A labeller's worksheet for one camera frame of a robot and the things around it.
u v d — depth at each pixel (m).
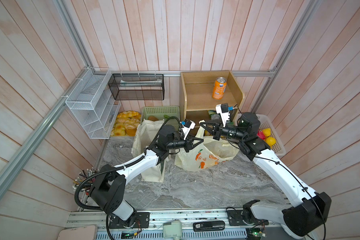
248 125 0.52
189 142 0.66
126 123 1.04
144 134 0.90
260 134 0.98
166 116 1.18
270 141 0.94
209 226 0.69
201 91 0.89
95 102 0.71
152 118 1.15
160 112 1.37
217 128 0.59
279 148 0.93
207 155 0.78
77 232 0.69
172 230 0.68
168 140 0.62
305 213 0.38
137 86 1.04
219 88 0.78
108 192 0.43
